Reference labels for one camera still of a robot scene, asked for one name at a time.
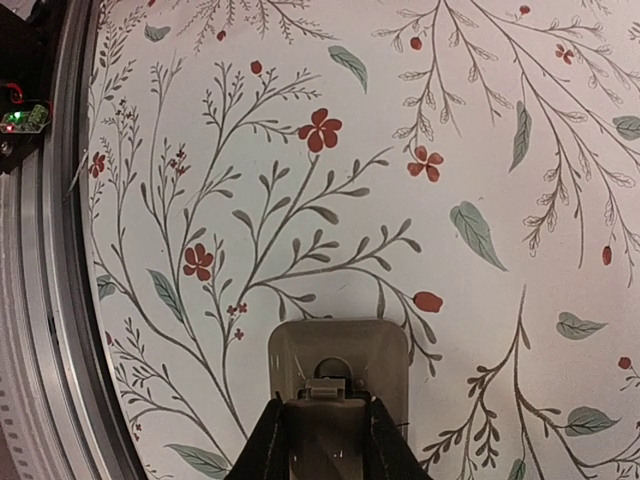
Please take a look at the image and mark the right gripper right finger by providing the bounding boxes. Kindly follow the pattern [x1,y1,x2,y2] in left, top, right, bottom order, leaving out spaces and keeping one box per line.
[368,398,432,480]

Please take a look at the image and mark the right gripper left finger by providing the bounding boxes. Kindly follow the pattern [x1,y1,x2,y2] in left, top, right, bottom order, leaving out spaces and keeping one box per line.
[224,397,290,480]

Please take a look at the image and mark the remote battery cover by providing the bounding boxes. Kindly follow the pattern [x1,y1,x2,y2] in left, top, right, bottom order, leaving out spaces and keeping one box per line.
[284,377,367,480]

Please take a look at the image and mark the white remote control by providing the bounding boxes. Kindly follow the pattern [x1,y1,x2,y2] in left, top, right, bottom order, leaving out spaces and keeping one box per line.
[268,318,412,480]

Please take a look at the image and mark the floral patterned table mat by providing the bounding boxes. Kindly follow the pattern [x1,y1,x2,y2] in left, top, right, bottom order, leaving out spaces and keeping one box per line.
[88,1,639,479]

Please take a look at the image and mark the front aluminium rail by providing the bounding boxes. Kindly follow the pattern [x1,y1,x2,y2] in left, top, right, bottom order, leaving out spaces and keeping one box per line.
[1,1,145,479]

